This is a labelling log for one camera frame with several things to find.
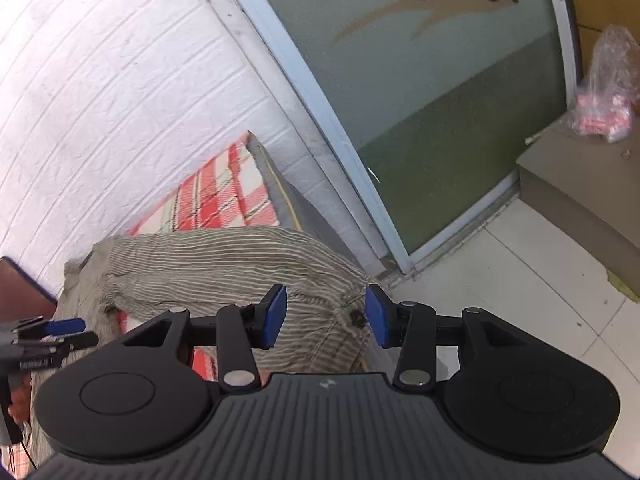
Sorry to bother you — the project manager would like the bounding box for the pink plastic bag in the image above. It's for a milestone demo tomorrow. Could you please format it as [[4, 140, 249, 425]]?
[[572, 25, 640, 143]]

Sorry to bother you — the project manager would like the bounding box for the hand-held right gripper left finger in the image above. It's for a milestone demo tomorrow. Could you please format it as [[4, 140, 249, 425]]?
[[122, 284, 288, 393]]

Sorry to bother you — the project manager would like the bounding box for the brown wooden headboard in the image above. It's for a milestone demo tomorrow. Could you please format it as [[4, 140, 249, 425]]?
[[0, 256, 58, 321]]

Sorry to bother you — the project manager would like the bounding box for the grey mattress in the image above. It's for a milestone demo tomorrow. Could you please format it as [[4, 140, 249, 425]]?
[[247, 132, 388, 281]]

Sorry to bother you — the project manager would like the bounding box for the frosted glass sliding door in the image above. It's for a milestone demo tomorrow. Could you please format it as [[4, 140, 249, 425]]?
[[210, 0, 583, 273]]

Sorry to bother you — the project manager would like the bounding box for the grey striped shirt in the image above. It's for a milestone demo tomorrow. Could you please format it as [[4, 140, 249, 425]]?
[[30, 227, 386, 376]]

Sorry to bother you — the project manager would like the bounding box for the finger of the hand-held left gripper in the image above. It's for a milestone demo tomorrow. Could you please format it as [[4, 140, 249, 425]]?
[[12, 331, 99, 358], [12, 317, 87, 337]]

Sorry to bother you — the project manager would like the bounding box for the red plaid blanket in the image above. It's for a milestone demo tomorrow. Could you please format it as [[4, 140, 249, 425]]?
[[0, 132, 281, 480]]

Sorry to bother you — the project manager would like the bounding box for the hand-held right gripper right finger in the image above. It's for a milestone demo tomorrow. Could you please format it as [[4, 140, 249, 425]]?
[[365, 284, 521, 391]]

